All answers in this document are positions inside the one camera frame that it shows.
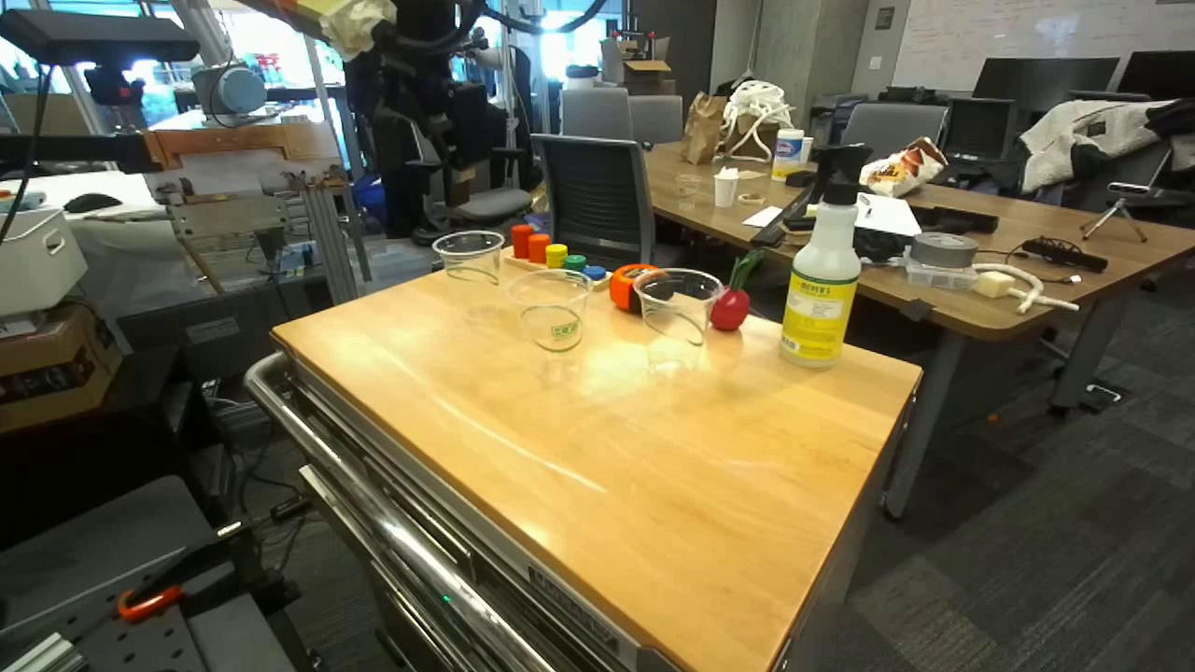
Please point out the orange tape measure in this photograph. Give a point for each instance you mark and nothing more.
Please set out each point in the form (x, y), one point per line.
(621, 285)

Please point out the red toy radish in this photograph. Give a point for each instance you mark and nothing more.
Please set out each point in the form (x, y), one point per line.
(731, 311)

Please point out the grey office chair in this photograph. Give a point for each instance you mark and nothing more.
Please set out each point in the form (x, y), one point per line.
(599, 195)

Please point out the white paper cup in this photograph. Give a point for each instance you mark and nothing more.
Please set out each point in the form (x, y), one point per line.
(724, 189)

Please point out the yellow spray bottle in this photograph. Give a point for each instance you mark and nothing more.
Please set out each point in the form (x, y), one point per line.
(825, 267)

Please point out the brown paper bag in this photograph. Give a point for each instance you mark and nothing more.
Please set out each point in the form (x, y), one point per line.
(705, 129)

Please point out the white wipes canister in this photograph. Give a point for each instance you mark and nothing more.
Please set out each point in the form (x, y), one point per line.
(788, 153)

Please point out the metal tool cart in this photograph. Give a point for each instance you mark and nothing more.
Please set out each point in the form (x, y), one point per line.
(457, 590)

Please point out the grey tape roll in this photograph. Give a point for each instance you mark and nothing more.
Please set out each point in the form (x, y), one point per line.
(944, 251)

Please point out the long wooden office desk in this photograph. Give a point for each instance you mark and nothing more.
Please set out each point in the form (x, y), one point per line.
(1005, 291)

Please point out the snack bag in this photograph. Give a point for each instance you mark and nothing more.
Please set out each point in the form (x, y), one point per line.
(906, 170)

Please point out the black computer monitor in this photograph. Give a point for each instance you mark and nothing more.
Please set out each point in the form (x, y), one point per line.
(978, 129)

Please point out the black remote on desk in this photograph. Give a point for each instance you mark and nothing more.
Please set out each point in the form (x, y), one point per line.
(1063, 251)

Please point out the cardboard box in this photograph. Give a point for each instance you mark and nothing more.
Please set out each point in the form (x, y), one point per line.
(57, 370)

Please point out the white cloth bag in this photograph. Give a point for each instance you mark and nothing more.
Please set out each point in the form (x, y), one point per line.
(1075, 131)

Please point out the orange handled clamp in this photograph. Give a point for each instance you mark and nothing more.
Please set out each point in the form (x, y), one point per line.
(190, 584)

